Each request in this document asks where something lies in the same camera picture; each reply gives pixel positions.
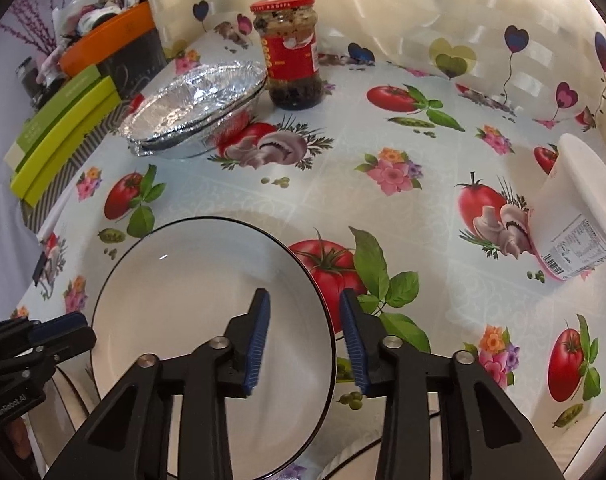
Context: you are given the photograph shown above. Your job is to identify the striped patterned box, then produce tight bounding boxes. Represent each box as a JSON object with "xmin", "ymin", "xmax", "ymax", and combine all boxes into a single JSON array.
[{"xmin": 20, "ymin": 92, "xmax": 145, "ymax": 234}]

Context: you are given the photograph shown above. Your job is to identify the vegetable print tablecloth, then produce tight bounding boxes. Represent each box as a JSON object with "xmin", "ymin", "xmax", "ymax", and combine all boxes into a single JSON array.
[{"xmin": 10, "ymin": 25, "xmax": 606, "ymax": 480}]

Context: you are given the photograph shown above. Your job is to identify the olive green box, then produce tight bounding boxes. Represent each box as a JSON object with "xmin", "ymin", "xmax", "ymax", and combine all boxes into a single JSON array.
[{"xmin": 4, "ymin": 65, "xmax": 101, "ymax": 171}]

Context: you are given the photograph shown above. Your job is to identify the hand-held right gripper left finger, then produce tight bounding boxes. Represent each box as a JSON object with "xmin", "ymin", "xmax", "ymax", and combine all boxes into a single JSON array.
[{"xmin": 43, "ymin": 288, "xmax": 272, "ymax": 480}]

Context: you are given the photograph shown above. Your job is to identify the orange container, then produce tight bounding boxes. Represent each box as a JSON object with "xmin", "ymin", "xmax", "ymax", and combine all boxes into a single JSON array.
[{"xmin": 59, "ymin": 1, "xmax": 156, "ymax": 79}]

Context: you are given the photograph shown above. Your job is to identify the white bowl black rim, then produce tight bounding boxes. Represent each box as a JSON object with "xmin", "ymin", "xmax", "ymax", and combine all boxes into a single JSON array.
[
  {"xmin": 570, "ymin": 407, "xmax": 606, "ymax": 480},
  {"xmin": 315, "ymin": 400, "xmax": 441, "ymax": 480},
  {"xmin": 53, "ymin": 360, "xmax": 104, "ymax": 466},
  {"xmin": 90, "ymin": 216, "xmax": 335, "ymax": 467}
]

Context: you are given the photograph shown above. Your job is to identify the crumpled plastic bags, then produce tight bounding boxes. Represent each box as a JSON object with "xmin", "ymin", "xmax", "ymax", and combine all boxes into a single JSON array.
[{"xmin": 53, "ymin": 0, "xmax": 149, "ymax": 43}]

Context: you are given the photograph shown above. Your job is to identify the lime green box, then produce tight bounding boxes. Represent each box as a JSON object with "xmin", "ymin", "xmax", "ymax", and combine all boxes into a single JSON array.
[
  {"xmin": 20, "ymin": 91, "xmax": 123, "ymax": 207},
  {"xmin": 10, "ymin": 76, "xmax": 115, "ymax": 195}
]

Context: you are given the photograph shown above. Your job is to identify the black binder clip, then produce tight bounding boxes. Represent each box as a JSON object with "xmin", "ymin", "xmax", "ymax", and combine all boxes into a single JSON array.
[{"xmin": 30, "ymin": 251, "xmax": 50, "ymax": 284}]

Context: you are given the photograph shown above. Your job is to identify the white plastic tub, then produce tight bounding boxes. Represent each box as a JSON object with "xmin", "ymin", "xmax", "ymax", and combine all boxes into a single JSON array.
[{"xmin": 528, "ymin": 132, "xmax": 606, "ymax": 281}]

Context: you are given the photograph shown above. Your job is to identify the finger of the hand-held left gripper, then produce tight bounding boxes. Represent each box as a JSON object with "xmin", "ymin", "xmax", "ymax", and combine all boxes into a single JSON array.
[
  {"xmin": 46, "ymin": 327, "xmax": 97, "ymax": 362},
  {"xmin": 33, "ymin": 311, "xmax": 90, "ymax": 340}
]

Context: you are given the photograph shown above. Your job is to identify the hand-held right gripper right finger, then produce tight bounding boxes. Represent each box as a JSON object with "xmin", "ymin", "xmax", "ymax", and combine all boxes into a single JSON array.
[{"xmin": 339, "ymin": 288, "xmax": 566, "ymax": 480}]

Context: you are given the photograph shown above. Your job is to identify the heart print curtain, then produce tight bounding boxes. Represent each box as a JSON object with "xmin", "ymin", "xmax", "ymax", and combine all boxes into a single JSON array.
[{"xmin": 143, "ymin": 0, "xmax": 606, "ymax": 133}]

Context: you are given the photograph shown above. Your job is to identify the small dark jar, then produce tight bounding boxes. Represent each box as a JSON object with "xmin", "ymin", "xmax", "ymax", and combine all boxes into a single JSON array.
[{"xmin": 16, "ymin": 57, "xmax": 48, "ymax": 111}]

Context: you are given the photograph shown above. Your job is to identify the black box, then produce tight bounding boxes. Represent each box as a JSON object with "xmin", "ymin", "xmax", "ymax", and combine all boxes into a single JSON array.
[{"xmin": 98, "ymin": 27, "xmax": 167, "ymax": 102}]

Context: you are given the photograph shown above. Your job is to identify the glass jar red lid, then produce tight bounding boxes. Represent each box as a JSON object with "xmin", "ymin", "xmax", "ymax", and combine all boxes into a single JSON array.
[{"xmin": 249, "ymin": 0, "xmax": 324, "ymax": 110}]

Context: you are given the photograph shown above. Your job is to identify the purple flower branch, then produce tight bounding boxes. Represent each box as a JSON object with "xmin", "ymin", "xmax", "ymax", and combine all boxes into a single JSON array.
[{"xmin": 0, "ymin": 0, "xmax": 84, "ymax": 56}]

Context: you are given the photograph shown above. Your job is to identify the foil container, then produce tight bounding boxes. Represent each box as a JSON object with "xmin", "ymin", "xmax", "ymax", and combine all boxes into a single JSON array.
[
  {"xmin": 130, "ymin": 95, "xmax": 264, "ymax": 160},
  {"xmin": 120, "ymin": 59, "xmax": 268, "ymax": 147}
]

